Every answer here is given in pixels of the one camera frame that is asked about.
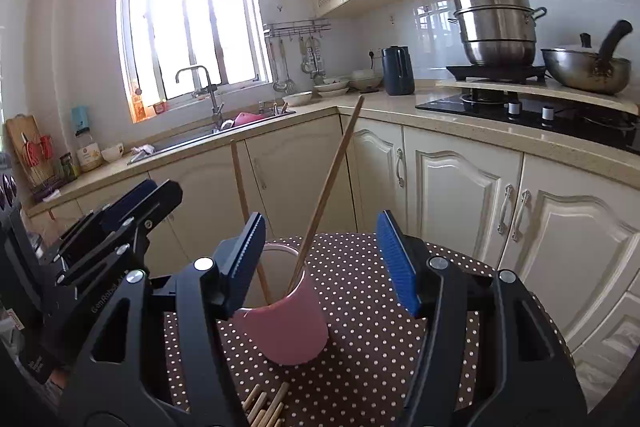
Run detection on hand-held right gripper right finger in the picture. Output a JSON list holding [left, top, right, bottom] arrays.
[[375, 209, 588, 427]]

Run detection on red handled scissors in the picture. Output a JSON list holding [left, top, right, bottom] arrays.
[[22, 134, 53, 168]]

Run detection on steel wok with black handle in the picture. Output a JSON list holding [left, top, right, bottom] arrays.
[[541, 20, 635, 96]]

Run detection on metal wall utensil rack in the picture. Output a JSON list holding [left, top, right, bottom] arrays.
[[262, 19, 332, 40]]

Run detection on orange bottle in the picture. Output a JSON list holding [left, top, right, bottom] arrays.
[[131, 87, 147, 122]]

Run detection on long wooden chopstick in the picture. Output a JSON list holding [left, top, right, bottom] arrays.
[[286, 95, 366, 297], [230, 140, 273, 306]]

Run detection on bottle with teal cap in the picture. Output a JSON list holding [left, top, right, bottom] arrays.
[[70, 106, 103, 172]]

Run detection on black gas stove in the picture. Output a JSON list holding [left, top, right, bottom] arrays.
[[415, 92, 640, 152]]

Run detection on small white cup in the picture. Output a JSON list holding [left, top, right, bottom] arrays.
[[101, 142, 126, 164]]

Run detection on dark blue kettle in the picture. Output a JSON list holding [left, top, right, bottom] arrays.
[[381, 45, 416, 96]]

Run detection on hanging metal ladle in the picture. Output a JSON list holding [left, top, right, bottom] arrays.
[[270, 38, 296, 92]]

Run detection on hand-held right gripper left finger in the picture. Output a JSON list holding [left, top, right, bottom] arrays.
[[60, 211, 268, 427]]

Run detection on pink cup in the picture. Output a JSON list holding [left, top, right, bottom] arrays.
[[231, 243, 330, 366]]

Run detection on metal faucet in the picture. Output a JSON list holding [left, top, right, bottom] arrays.
[[175, 65, 226, 130]]

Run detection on steel kitchen sink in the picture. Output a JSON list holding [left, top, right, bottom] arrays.
[[127, 109, 296, 165]]

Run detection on hanging slotted spatula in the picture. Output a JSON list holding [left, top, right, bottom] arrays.
[[299, 37, 326, 85]]

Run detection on stacked white bowls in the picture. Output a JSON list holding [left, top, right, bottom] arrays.
[[350, 69, 383, 92]]

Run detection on stack of white bowls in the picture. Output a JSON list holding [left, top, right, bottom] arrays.
[[314, 77, 351, 98]]

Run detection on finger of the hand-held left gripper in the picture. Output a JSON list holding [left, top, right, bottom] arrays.
[[54, 180, 184, 288], [59, 178, 160, 258]]

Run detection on brown polka dot tablecloth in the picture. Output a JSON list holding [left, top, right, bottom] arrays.
[[162, 232, 576, 427]]

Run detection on pink dish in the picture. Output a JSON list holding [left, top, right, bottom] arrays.
[[232, 111, 266, 128]]

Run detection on barred kitchen window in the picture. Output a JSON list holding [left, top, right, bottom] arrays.
[[117, 0, 271, 125]]

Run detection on steel steamer pot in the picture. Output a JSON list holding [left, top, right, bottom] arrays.
[[448, 0, 548, 66]]

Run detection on cream base cabinets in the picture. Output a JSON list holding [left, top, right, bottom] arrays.
[[25, 114, 640, 358]]

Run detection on wooden cutting board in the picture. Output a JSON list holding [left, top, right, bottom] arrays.
[[5, 114, 56, 188]]

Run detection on pile of chopsticks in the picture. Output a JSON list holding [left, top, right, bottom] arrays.
[[241, 382, 291, 427]]

